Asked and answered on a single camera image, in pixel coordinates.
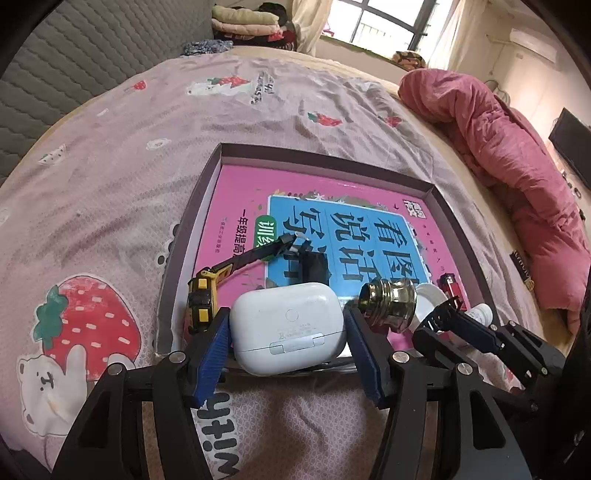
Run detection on strawberry bear printed blanket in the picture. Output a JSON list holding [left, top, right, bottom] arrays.
[[0, 55, 541, 480]]

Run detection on black television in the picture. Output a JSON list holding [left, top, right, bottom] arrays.
[[549, 107, 591, 190]]

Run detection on window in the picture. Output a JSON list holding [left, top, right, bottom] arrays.
[[323, 0, 439, 61]]

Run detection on pink quilt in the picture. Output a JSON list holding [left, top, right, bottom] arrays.
[[398, 68, 591, 333]]

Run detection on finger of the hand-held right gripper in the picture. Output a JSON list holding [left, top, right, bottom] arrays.
[[488, 320, 567, 376], [412, 308, 539, 408]]

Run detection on pink and blue book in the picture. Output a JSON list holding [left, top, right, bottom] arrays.
[[185, 164, 444, 370]]

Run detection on dark red folded clothes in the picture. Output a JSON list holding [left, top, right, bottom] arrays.
[[217, 28, 296, 51]]

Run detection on white air conditioner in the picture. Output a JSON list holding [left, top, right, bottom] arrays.
[[510, 28, 557, 63]]

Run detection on cream folded blanket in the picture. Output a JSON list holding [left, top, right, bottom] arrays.
[[212, 6, 280, 25]]

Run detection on grey padded headboard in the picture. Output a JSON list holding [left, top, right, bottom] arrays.
[[0, 0, 218, 185]]

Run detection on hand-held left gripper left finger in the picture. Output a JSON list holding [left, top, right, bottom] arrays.
[[51, 307, 232, 480]]

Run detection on black label strip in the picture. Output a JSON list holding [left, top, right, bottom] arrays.
[[510, 249, 536, 291]]

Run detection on pink folded blanket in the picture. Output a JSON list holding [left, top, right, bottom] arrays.
[[213, 19, 284, 38]]

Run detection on small white medicine bottle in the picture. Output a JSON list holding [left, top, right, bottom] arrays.
[[464, 305, 495, 330]]

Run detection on dark shallow cardboard box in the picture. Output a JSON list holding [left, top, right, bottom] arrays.
[[154, 143, 499, 370]]

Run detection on white bottle cap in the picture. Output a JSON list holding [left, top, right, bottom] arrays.
[[402, 282, 455, 333]]

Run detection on gold metal knob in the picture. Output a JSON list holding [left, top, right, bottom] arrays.
[[358, 278, 417, 333]]

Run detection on white earbuds case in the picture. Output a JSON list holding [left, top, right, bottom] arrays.
[[229, 282, 348, 374]]

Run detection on brown patterned bag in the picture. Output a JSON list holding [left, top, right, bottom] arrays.
[[392, 51, 428, 71]]

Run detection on black and yellow wristwatch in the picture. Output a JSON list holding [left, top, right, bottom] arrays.
[[187, 233, 310, 333]]

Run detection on red lighter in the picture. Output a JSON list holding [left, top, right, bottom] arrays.
[[438, 273, 465, 301]]

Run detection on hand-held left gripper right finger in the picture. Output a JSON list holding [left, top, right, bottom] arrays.
[[343, 305, 532, 480]]

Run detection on cream curtain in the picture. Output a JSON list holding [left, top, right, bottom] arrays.
[[425, 0, 481, 72], [291, 0, 333, 58]]

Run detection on blue grey patterned cloth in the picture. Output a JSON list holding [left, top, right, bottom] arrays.
[[181, 39, 234, 57]]

